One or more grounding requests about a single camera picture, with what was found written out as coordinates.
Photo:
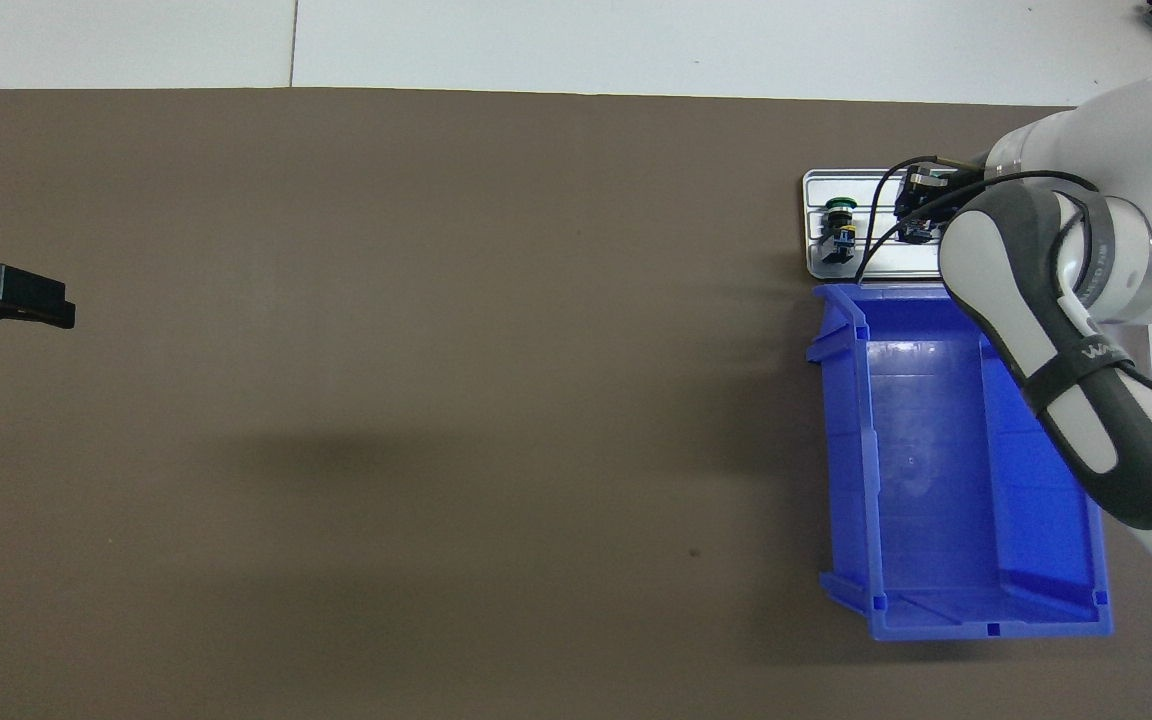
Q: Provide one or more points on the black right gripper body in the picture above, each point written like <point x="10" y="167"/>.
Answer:
<point x="926" y="195"/>

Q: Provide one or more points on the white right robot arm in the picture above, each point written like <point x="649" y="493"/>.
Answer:
<point x="1136" y="150"/>

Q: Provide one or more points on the grey metal tray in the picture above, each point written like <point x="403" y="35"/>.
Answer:
<point x="886" y="262"/>

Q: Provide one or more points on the blue plastic storage bin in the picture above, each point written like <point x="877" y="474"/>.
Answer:
<point x="926" y="480"/>

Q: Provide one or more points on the brown table mat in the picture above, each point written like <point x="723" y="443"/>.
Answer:
<point x="436" y="400"/>

